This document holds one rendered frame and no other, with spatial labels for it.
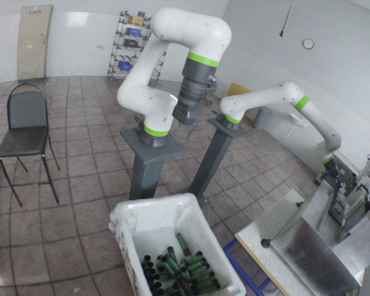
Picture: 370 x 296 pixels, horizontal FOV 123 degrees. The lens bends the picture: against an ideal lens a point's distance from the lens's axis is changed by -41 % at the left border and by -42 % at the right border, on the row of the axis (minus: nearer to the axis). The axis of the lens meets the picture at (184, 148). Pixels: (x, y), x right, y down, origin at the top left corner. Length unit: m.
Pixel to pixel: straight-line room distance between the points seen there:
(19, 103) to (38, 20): 3.47
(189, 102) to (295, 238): 0.70
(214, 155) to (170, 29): 1.14
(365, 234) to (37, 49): 5.46
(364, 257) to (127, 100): 1.25
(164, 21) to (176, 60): 5.65
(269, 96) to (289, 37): 4.37
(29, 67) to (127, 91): 4.42
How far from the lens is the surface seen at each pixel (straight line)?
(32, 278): 1.57
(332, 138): 1.19
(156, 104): 0.72
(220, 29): 0.47
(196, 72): 0.47
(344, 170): 3.98
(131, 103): 0.77
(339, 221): 1.01
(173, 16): 0.50
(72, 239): 1.55
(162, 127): 0.77
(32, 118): 1.64
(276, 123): 4.96
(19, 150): 1.39
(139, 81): 0.80
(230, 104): 1.11
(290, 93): 1.00
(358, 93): 4.65
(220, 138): 1.37
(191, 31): 0.48
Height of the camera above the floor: 1.40
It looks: 33 degrees down
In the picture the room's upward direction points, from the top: 20 degrees clockwise
